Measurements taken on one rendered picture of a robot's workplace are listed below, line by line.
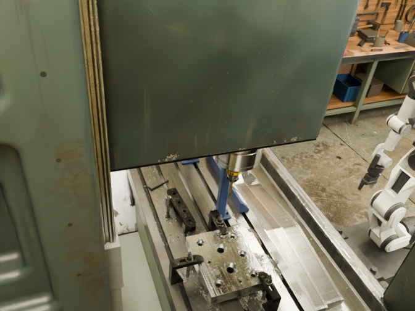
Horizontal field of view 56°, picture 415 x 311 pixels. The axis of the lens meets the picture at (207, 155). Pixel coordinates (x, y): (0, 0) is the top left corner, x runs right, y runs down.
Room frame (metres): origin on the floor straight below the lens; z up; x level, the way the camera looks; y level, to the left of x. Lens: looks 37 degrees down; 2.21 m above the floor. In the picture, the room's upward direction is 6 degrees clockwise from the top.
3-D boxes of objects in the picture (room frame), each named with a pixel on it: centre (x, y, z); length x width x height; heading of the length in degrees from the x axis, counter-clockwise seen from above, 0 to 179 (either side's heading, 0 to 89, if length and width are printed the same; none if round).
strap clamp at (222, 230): (1.16, -0.08, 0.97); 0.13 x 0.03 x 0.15; 24
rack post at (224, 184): (1.29, -0.09, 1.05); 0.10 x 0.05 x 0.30; 114
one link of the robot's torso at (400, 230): (1.91, -1.30, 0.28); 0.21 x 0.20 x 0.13; 117
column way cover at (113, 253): (0.85, 0.31, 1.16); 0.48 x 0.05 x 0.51; 24
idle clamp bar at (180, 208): (1.27, 0.09, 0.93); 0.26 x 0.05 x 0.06; 29
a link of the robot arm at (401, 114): (2.08, -1.14, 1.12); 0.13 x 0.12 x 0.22; 28
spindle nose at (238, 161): (1.04, -0.09, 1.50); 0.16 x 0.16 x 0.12
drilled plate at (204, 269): (0.99, -0.11, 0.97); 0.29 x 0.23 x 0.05; 24
